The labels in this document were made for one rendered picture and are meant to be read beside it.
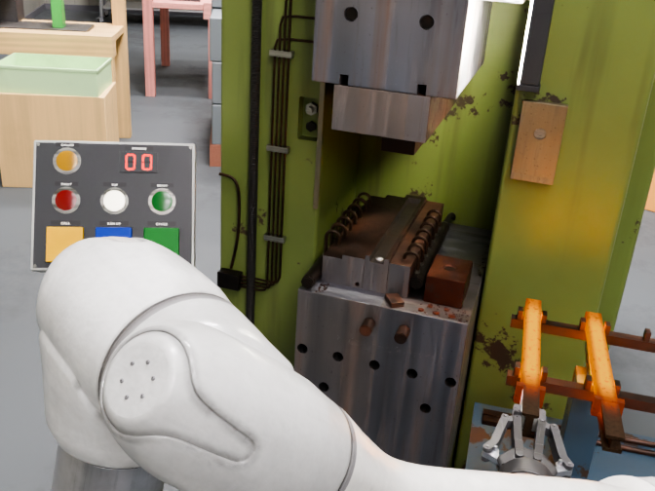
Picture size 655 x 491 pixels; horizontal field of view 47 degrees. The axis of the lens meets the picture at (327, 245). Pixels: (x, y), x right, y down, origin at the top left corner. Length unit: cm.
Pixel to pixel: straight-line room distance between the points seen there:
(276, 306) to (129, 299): 139
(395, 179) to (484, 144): 26
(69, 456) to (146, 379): 23
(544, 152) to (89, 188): 97
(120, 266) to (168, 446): 19
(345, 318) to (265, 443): 118
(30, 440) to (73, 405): 215
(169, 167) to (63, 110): 310
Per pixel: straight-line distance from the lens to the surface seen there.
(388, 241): 178
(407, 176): 210
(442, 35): 151
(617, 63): 164
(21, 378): 311
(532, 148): 166
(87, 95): 472
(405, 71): 153
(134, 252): 65
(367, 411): 180
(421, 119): 154
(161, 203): 168
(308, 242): 186
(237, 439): 51
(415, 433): 180
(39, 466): 269
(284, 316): 198
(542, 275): 177
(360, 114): 157
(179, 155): 170
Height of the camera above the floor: 170
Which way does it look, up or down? 24 degrees down
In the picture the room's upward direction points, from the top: 4 degrees clockwise
